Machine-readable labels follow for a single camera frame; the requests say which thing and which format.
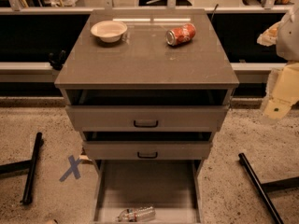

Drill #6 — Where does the blue tape cross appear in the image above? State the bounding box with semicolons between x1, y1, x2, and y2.
59;156;81;182

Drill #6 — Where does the white paper bowl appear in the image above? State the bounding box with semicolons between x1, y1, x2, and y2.
91;21;127;43

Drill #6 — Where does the grey drawer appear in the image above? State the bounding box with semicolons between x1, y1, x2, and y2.
90;160;203;224
64;89;231;133
81;132;214;160

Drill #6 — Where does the grey middle drawer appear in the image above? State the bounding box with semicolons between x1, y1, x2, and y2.
81;132;214;160

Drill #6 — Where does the black floor stand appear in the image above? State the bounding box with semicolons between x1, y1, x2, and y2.
238;153;299;224
0;133;44;205

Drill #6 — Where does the grey drawer cabinet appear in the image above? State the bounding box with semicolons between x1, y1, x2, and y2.
54;8;240;161

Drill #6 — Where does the orange soda can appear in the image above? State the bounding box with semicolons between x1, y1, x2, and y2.
165;23;196;46

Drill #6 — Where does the black right floor stand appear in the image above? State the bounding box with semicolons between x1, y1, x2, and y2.
238;153;299;224

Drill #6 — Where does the clear plastic water bottle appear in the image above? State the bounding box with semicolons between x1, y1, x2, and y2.
116;206;156;222

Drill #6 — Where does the black left floor stand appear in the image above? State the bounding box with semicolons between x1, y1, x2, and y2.
0;133;44;205

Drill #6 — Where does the grey bottom drawer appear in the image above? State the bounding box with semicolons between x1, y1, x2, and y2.
90;160;203;224

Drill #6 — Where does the black clamp on rail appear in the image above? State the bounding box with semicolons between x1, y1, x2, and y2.
49;50;66;71

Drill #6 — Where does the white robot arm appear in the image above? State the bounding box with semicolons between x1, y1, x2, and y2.
257;7;299;120

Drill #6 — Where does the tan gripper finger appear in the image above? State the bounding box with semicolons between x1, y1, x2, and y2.
257;22;280;47
261;63;299;120

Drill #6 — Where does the grey top drawer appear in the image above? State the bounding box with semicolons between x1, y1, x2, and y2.
64;89;231;133

